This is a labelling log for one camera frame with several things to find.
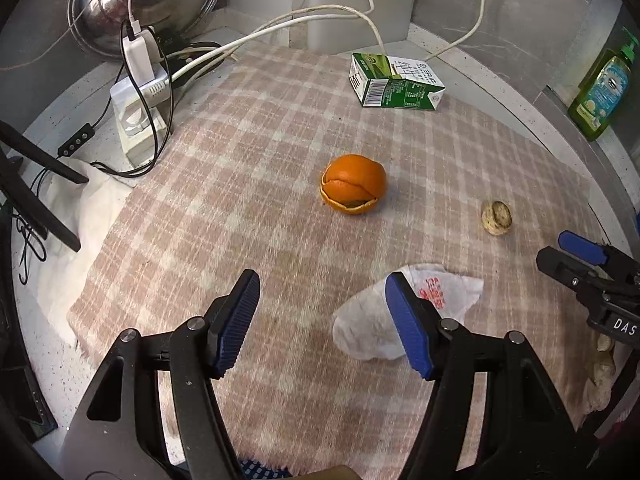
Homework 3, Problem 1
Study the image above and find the white plastic bag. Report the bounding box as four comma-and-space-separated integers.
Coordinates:
332, 263, 484, 361

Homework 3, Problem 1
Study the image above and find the orange peel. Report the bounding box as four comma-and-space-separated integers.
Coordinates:
320, 154, 387, 216

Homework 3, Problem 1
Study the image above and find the green white milk carton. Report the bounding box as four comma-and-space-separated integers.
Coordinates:
349, 53, 446, 110

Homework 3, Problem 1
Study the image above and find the right hand in white glove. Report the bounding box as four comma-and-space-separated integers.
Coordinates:
582, 334, 616, 415

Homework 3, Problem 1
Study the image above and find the small round nut shell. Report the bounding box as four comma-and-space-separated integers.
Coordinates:
480, 200, 513, 236

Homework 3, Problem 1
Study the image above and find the green dish soap bottle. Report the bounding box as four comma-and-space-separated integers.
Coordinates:
567, 27, 639, 142

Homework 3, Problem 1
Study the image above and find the white cloth under tablecloth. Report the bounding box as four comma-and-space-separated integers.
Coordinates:
28, 158, 132, 347

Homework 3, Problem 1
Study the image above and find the black tripod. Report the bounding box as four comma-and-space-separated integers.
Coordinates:
0, 119, 90, 254

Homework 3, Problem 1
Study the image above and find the pink plaid tablecloth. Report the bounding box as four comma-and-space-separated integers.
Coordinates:
67, 44, 600, 479

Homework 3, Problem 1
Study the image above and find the white power strip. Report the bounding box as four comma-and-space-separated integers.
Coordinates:
110, 64, 170, 167

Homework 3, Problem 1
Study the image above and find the white charger adapter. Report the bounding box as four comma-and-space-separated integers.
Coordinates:
122, 28, 160, 87

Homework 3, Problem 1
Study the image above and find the black inline cable controller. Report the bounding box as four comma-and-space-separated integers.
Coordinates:
56, 122, 96, 157

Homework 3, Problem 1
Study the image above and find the white power cable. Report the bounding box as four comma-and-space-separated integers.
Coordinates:
164, 0, 504, 84

